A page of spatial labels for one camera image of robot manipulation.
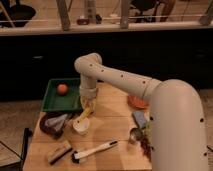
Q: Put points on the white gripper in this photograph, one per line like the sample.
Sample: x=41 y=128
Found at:
x=88 y=97

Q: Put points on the black chair frame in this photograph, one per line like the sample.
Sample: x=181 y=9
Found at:
x=18 y=166

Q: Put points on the dark brown bowl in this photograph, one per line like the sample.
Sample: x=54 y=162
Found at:
x=49 y=131

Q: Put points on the green plastic tray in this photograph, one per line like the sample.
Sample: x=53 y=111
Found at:
x=69 y=103

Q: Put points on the white paper cup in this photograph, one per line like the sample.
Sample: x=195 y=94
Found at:
x=81 y=126

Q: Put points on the white handled brush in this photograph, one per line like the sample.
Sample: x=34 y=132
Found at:
x=77 y=156

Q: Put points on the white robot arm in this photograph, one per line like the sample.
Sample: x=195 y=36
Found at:
x=177 y=123

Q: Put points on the grey cloth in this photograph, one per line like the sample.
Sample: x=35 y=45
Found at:
x=56 y=123

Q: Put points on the orange carrot toy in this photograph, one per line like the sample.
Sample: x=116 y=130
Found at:
x=136 y=102

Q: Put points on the wooden block brush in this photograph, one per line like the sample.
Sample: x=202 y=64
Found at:
x=55 y=154

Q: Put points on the yellow banana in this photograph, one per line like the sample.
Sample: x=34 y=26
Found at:
x=87 y=111

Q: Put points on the orange ball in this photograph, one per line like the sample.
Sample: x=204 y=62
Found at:
x=62 y=89

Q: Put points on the brown grape bunch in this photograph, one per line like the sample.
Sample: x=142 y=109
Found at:
x=146 y=147

